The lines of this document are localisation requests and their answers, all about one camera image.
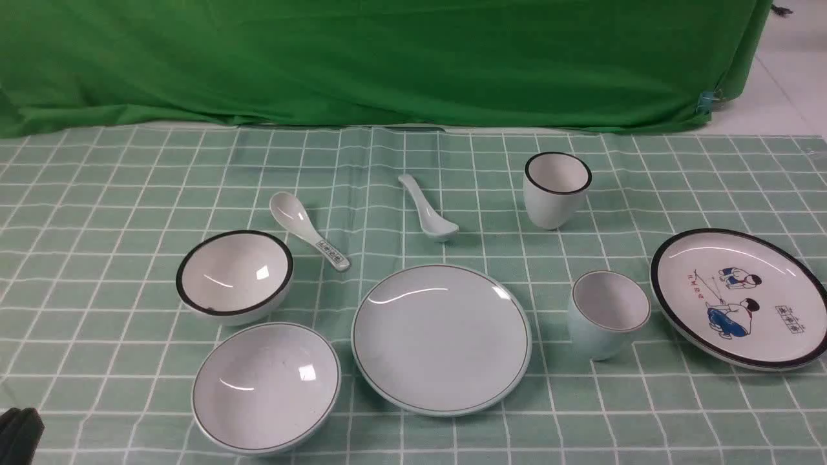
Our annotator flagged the plain white ceramic spoon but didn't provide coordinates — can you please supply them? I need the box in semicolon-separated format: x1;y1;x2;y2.
397;174;459;242

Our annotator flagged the pale blue cup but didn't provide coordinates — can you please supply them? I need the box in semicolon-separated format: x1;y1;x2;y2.
567;270;652;361

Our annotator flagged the pale blue-rimmed bowl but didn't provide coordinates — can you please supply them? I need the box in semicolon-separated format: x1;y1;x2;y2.
190;322;343;457

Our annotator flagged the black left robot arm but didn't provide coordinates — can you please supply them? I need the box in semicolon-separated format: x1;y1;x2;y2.
1;407;45;464

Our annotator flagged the pale blue plate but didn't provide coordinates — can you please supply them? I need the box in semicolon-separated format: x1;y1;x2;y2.
351;264;534;417

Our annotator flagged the black-rimmed white cup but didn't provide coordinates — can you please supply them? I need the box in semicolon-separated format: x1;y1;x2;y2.
522;151;592;230

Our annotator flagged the black-rimmed white bowl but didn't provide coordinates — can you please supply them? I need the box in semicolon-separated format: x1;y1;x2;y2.
175;230;295;326

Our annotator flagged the blue clip on backdrop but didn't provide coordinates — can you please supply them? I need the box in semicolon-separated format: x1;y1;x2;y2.
695;90;716;116

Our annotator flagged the black-rimmed illustrated plate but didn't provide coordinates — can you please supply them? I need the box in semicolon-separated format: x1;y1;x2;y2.
650;229;826;371

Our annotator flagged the green checkered tablecloth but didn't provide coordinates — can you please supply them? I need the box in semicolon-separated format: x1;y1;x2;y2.
1;126;825;464

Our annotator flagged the green backdrop cloth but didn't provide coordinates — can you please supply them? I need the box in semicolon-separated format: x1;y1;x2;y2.
1;1;770;138

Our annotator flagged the white spoon with patterned handle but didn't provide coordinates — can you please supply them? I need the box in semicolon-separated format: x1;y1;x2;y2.
269;192;351;272

